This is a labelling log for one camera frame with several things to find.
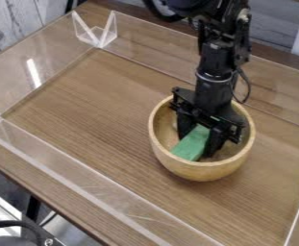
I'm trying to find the wooden brown bowl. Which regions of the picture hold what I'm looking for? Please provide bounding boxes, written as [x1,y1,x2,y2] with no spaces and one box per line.
[149,96,256,182]

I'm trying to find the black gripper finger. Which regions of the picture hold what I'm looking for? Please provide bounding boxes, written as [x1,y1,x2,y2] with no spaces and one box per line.
[178,113,196,139]
[205,126,228,158]

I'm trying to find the green rectangular block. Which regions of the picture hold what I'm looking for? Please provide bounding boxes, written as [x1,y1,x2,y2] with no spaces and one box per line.
[172,125,210,161]

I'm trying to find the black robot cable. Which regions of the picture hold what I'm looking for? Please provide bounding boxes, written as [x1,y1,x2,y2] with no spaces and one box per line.
[232,66,252,105]

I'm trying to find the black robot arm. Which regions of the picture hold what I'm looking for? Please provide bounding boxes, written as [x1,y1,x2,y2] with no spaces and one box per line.
[144,0,252,160]

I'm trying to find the black table leg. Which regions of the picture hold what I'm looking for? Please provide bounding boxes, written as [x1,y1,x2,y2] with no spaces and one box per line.
[26,196,42,221]

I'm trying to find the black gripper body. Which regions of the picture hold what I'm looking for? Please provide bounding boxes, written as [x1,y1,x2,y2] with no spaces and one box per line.
[170,86,246,143]

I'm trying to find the clear acrylic corner bracket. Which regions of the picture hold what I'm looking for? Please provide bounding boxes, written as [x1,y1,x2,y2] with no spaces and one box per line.
[71,11,118,49]

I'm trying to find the clear acrylic barrier wall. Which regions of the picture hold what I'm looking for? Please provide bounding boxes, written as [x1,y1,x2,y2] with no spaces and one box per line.
[0,13,299,246]

